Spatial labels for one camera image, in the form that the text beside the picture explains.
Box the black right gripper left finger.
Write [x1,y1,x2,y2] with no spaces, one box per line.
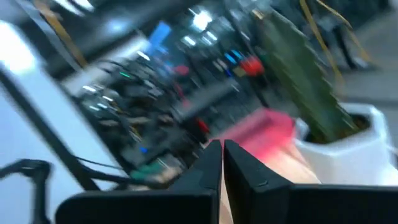
[55,139,223,224]

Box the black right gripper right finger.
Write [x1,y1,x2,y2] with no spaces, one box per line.
[223,139,398,224]

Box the pink plastic bin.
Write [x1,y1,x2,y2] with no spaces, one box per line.
[214,107,296,162]

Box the white hexagonal planter pot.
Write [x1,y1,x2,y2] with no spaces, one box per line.
[294,102,398,187]

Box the green cactus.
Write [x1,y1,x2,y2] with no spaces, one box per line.
[261,12,361,144]

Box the red desk container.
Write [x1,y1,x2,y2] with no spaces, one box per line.
[239,55,265,77]

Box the yellow extension cord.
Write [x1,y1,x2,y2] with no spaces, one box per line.
[298,0,374,91]

